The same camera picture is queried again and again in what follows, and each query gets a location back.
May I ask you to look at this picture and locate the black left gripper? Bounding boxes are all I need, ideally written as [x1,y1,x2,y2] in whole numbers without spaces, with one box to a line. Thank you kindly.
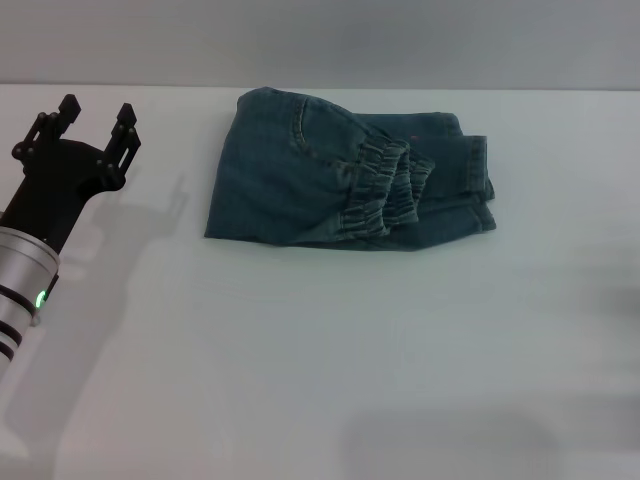
[0,93,143,252]

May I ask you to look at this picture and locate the blue denim shorts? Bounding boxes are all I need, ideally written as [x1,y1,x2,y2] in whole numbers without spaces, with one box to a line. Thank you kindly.
[203,86,499,253]

